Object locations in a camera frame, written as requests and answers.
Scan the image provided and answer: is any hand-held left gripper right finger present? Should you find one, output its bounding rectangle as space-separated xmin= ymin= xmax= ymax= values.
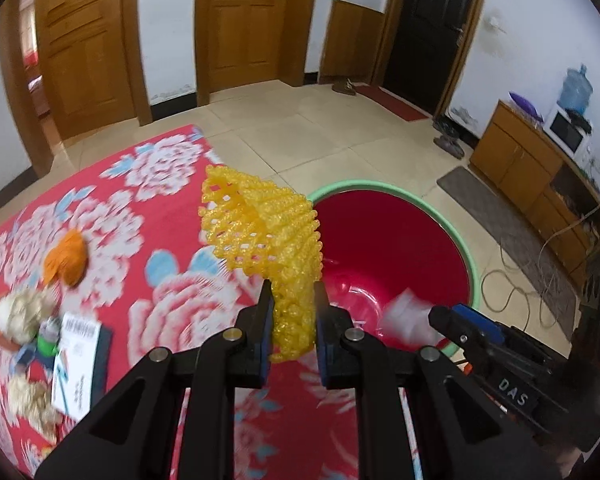
xmin=312 ymin=281 xmax=568 ymax=480

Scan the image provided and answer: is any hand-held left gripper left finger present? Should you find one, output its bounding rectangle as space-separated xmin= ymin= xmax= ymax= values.
xmin=34 ymin=279 xmax=274 ymax=480

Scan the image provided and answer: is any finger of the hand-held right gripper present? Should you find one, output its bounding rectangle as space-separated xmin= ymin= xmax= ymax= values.
xmin=428 ymin=305 xmax=496 ymax=376
xmin=454 ymin=303 xmax=511 ymax=348

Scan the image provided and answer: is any white paper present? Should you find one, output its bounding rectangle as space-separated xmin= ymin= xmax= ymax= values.
xmin=380 ymin=287 xmax=442 ymax=352

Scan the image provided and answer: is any red bucket with green rim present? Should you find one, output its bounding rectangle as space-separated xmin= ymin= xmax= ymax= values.
xmin=307 ymin=178 xmax=476 ymax=361

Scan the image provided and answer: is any yellow foam fruit net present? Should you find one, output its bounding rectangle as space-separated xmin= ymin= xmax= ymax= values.
xmin=200 ymin=164 xmax=325 ymax=365

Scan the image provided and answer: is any white and blue box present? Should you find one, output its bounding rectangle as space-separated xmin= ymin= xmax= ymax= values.
xmin=50 ymin=312 xmax=114 ymax=418

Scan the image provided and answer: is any small green bottle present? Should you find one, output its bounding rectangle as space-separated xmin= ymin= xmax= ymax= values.
xmin=35 ymin=320 xmax=62 ymax=357

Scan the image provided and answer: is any cream tissue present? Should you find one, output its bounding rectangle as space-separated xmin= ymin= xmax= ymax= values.
xmin=7 ymin=377 xmax=63 ymax=442
xmin=0 ymin=290 xmax=56 ymax=346

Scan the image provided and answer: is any grey floor mat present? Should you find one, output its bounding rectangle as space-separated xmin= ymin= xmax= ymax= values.
xmin=436 ymin=166 xmax=579 ymax=342

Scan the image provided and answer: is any red floral tablecloth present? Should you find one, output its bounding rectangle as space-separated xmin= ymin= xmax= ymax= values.
xmin=0 ymin=123 xmax=416 ymax=480

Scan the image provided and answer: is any wooden cabinet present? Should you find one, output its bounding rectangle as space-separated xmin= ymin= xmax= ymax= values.
xmin=468 ymin=100 xmax=600 ymax=292

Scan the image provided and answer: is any grey shoes pair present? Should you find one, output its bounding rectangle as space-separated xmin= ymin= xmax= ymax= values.
xmin=433 ymin=135 xmax=466 ymax=160

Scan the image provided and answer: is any dark shoes pair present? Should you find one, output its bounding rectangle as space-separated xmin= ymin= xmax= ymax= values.
xmin=432 ymin=116 xmax=461 ymax=137

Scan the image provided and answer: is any white microwave oven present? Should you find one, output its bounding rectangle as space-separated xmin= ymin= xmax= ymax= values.
xmin=542 ymin=107 xmax=596 ymax=162

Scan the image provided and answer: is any orange peel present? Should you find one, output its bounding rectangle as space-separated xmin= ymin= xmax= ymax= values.
xmin=42 ymin=229 xmax=90 ymax=288

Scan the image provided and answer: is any red doormat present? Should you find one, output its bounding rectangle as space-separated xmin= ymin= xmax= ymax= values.
xmin=354 ymin=84 xmax=431 ymax=122

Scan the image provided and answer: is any blue water jug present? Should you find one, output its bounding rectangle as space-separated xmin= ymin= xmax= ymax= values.
xmin=560 ymin=63 xmax=595 ymax=114

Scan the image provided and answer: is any black door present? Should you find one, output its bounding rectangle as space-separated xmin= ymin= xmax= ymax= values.
xmin=381 ymin=0 xmax=492 ymax=117

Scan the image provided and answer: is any closed wooden door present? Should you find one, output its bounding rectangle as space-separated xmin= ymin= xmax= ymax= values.
xmin=195 ymin=0 xmax=308 ymax=107

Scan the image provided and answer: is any open wooden door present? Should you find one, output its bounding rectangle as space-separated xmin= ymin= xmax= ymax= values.
xmin=0 ymin=0 xmax=153 ymax=161

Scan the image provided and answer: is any white floor cable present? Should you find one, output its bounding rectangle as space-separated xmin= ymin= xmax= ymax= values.
xmin=480 ymin=199 xmax=600 ymax=332

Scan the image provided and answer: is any wooden wall panel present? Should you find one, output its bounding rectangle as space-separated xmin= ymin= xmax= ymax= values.
xmin=319 ymin=0 xmax=387 ymax=87

